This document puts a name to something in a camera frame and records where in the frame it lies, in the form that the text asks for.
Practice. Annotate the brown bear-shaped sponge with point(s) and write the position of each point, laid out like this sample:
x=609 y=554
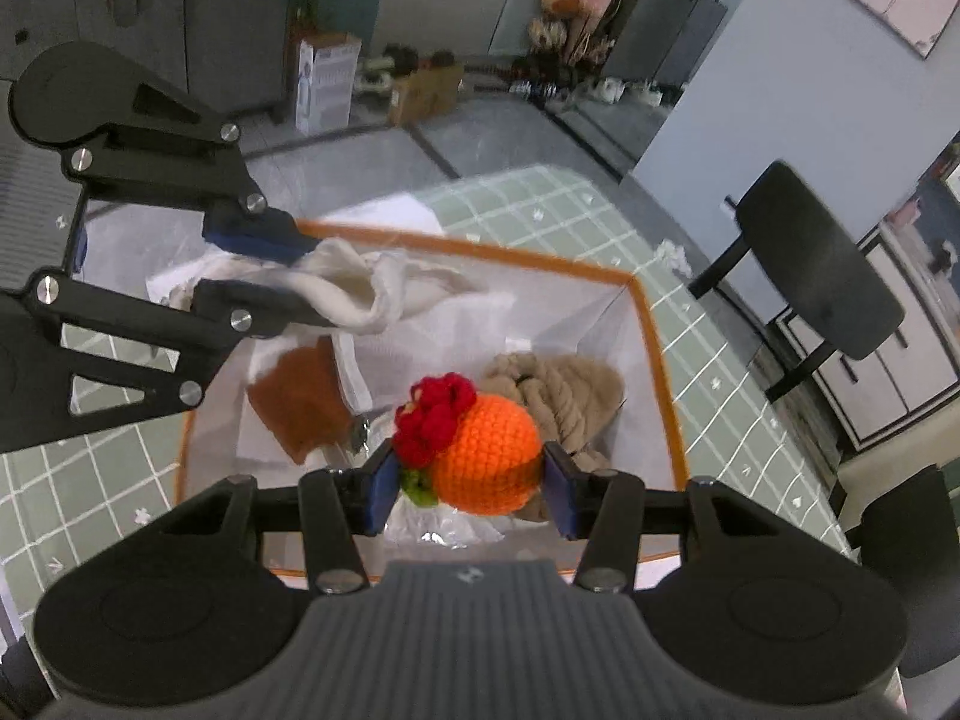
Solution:
x=300 y=397

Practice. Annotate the white carton box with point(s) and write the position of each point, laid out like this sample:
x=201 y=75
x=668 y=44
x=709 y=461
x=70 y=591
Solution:
x=326 y=82

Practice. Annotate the white vanity cabinet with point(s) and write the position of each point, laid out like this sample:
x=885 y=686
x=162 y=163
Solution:
x=900 y=375

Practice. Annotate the orange-rimmed white fabric bin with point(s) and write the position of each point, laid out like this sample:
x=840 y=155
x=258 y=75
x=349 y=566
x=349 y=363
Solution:
x=652 y=360

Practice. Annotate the black chair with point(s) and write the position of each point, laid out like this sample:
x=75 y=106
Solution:
x=915 y=577
x=817 y=262

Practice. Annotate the clear plastic bag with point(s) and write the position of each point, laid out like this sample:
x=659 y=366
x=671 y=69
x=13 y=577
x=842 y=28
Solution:
x=450 y=525

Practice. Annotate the black cabinet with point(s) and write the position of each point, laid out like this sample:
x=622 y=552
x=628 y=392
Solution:
x=664 y=15

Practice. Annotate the cream knit sock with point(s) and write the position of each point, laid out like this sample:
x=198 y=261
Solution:
x=352 y=292

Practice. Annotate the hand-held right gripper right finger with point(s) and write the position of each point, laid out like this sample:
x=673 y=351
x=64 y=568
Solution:
x=562 y=491

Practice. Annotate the orange crochet fruit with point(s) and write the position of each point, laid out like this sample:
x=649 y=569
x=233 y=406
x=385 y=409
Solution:
x=487 y=457

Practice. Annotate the small white paper scrap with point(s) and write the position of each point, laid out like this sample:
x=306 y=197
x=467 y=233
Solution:
x=673 y=255

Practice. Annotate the grey cabinet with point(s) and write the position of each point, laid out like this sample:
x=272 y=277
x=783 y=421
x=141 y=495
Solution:
x=150 y=15

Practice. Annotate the white shoes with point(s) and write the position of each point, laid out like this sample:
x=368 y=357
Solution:
x=626 y=92

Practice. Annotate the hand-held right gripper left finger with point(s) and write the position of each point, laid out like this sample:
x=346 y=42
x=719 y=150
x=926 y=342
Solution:
x=382 y=491

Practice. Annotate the green checked tablecloth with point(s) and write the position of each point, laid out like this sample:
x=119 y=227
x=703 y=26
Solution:
x=712 y=390

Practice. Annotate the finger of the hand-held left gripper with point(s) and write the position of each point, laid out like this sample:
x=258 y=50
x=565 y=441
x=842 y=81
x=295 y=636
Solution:
x=255 y=236
x=240 y=307

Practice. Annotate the brown cardboard box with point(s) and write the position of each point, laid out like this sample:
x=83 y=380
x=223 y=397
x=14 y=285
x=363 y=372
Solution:
x=424 y=94

